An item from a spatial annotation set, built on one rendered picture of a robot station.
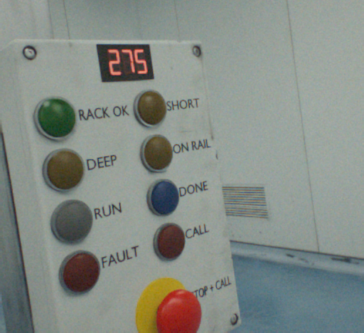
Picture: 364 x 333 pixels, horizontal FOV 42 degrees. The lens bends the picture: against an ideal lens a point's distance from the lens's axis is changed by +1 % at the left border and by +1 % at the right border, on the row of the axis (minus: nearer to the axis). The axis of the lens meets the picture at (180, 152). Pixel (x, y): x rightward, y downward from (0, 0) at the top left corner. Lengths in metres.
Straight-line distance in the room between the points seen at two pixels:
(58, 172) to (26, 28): 0.13
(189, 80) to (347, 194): 3.00
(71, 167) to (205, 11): 3.81
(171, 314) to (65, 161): 0.14
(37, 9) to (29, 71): 0.09
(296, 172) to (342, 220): 0.47
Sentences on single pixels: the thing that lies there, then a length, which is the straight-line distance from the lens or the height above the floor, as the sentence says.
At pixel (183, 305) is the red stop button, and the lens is 0.37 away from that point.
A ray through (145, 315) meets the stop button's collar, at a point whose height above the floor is 1.00.
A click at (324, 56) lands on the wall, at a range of 3.36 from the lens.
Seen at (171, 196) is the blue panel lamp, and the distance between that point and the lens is 0.38.
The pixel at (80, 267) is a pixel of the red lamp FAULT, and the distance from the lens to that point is 0.34.
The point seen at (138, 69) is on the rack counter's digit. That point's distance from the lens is 0.37.
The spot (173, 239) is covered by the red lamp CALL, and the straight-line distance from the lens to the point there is 0.38.
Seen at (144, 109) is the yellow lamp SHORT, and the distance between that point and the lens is 0.36.
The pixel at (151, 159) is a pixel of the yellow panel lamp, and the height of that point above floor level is 1.12.
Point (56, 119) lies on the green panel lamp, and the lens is 0.33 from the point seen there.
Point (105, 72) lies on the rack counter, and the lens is 0.36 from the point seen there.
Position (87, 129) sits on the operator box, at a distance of 0.35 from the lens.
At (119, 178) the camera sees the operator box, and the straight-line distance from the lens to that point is 0.36.
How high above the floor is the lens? 1.14
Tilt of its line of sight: 3 degrees down
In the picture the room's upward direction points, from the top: 8 degrees counter-clockwise
